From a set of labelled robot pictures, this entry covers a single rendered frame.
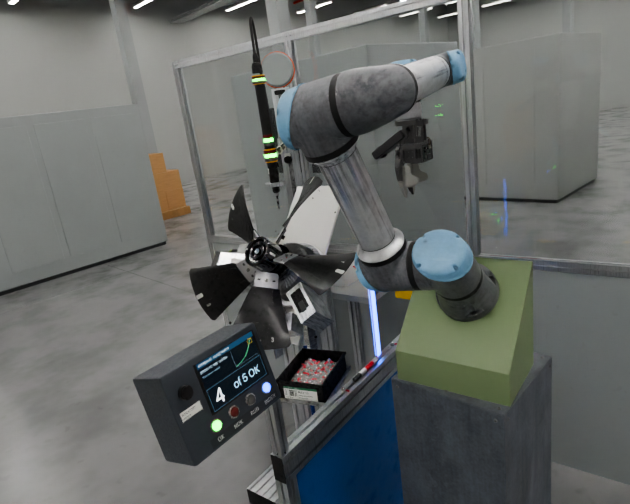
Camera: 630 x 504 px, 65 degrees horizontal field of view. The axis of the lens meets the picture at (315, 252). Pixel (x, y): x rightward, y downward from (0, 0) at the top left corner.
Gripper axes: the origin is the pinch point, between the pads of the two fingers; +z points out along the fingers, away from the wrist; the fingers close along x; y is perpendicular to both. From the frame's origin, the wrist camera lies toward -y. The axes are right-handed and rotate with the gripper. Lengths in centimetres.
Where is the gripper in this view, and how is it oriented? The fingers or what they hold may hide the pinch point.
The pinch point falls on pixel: (406, 191)
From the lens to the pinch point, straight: 145.6
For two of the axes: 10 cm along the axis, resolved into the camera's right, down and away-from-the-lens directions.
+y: 8.0, 0.7, -6.0
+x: 5.9, -3.1, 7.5
